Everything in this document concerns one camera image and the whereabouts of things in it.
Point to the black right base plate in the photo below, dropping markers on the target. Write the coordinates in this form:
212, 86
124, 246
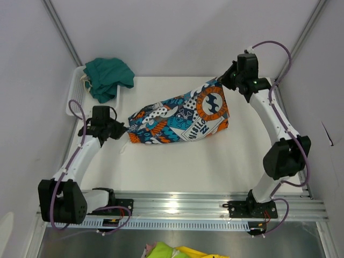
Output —
251, 209

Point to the lime green cloth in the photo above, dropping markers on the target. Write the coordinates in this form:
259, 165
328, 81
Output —
160, 250

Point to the green folded shorts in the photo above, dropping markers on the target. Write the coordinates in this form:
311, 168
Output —
102, 78

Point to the aluminium mounting rail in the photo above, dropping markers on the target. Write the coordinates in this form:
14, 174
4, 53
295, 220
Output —
195, 205

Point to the white slotted cable duct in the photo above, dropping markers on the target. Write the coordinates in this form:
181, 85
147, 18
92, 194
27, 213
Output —
164, 224

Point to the aluminium frame post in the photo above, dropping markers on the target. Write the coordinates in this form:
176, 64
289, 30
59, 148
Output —
303, 37
61, 30

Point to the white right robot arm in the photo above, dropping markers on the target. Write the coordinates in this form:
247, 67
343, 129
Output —
288, 153

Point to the aluminium frame post left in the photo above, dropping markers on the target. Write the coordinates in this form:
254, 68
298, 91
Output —
61, 30

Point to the aluminium frame post right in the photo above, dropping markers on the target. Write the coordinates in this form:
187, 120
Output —
303, 37

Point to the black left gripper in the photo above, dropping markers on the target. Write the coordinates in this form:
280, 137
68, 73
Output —
120, 129

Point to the colourful patterned shorts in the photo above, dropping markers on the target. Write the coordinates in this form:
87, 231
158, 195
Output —
198, 114

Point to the yellow cloth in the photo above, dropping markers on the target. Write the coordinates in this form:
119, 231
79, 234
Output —
193, 253

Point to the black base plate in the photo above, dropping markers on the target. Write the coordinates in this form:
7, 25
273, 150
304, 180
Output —
119, 207
251, 209

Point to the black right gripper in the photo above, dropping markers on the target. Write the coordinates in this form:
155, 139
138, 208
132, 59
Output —
224, 79

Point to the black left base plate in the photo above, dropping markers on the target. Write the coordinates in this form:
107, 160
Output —
119, 207

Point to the white plastic basket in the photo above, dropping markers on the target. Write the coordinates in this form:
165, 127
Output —
84, 98

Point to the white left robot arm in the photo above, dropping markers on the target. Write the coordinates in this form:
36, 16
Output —
61, 200

